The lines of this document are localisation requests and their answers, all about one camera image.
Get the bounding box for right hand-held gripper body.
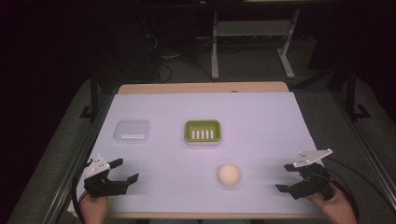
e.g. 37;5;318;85
288;147;334;201

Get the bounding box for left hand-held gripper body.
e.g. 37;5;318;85
82;153;131;199

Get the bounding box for clear plastic lid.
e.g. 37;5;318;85
112;119;151;146

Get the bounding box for round cream soap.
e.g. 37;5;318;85
218;163;242;188

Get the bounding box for green soap dish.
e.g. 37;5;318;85
183;119;222;147

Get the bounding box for person's left hand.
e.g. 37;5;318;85
78;191;110;224

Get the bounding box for person's right hand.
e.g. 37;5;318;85
305;182;359;224

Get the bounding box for black metal stand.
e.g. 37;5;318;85
79;77;101;121
345;63;372;121

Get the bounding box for white table sheet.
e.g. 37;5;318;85
66;91;323;217

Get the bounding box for wooden table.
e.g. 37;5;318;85
66;81;325;220

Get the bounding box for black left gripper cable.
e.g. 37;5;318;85
70;166;92;224

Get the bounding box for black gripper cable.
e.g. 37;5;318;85
70;166;92;224
320;155;394;223

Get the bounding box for aluminium rail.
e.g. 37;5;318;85
330;91;396;206
41;92;115;224

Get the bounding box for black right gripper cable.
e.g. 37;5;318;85
320;155;394;223

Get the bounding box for black floor cables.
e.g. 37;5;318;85
143;32;216;84

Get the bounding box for white metal desk frame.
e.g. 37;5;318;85
210;7;302;81

